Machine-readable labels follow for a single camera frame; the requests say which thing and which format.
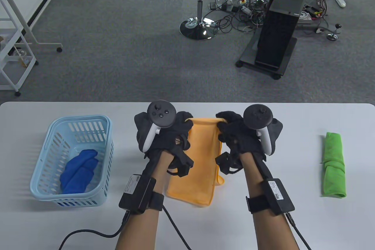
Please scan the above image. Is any black glove cable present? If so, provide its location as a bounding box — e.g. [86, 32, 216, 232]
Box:
[285, 213, 313, 250]
[58, 205, 194, 250]

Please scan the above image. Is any light blue plastic basket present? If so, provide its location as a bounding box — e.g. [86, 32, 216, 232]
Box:
[30, 115, 114, 207]

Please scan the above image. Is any white shelf cart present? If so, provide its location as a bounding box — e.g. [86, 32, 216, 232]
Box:
[0, 0, 39, 97]

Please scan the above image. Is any person's right hand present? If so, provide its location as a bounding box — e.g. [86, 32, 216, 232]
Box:
[216, 111, 283, 163]

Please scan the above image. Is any person's left hand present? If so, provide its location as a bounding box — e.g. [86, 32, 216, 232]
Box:
[134, 111, 194, 160]

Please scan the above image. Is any black rolling cart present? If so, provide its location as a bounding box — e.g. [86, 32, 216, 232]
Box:
[236, 35, 298, 80]

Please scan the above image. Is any blue towel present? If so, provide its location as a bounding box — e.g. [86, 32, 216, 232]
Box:
[60, 149, 99, 194]

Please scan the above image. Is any person's left forearm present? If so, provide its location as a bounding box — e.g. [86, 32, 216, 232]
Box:
[115, 150, 175, 250]

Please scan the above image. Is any orange towel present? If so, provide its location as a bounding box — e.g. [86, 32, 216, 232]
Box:
[166, 117, 226, 208]

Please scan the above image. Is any green rectangular towel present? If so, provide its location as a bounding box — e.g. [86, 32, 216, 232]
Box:
[321, 132, 347, 199]

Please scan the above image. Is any grey power strip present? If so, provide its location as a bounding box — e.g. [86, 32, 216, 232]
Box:
[209, 1, 235, 12]

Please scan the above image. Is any person's right forearm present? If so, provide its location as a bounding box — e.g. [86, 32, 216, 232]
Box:
[239, 152, 300, 250]

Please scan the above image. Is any black and white controller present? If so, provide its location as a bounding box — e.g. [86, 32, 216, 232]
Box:
[143, 100, 177, 153]
[243, 103, 283, 156]

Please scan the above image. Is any black forearm sensor box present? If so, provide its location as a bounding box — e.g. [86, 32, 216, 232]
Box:
[118, 174, 165, 215]
[246, 178, 296, 215]

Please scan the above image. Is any tangle of floor cables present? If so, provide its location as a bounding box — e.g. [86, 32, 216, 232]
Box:
[209, 0, 333, 34]

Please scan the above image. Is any black computer tower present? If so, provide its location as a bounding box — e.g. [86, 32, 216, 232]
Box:
[255, 0, 309, 72]

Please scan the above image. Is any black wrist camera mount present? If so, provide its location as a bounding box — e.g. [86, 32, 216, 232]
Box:
[168, 150, 195, 178]
[215, 152, 244, 175]

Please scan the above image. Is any round silver cable reel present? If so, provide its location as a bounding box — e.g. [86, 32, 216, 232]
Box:
[297, 11, 313, 24]

